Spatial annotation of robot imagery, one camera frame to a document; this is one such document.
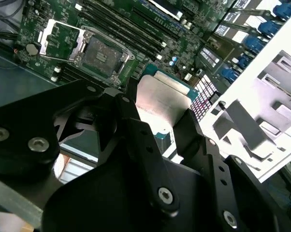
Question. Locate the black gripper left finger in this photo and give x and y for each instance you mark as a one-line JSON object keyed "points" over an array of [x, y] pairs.
{"points": [[19, 125]]}

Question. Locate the metal socket cover frame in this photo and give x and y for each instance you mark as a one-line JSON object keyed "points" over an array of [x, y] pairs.
{"points": [[43, 44]]}

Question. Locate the silver topped CPU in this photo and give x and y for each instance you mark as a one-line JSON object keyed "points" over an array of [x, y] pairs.
{"points": [[160, 101]]}

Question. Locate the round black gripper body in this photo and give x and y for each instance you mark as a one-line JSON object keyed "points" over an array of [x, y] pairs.
{"points": [[106, 198]]}

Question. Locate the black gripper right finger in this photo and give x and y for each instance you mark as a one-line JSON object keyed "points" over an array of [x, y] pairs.
{"points": [[222, 183]]}

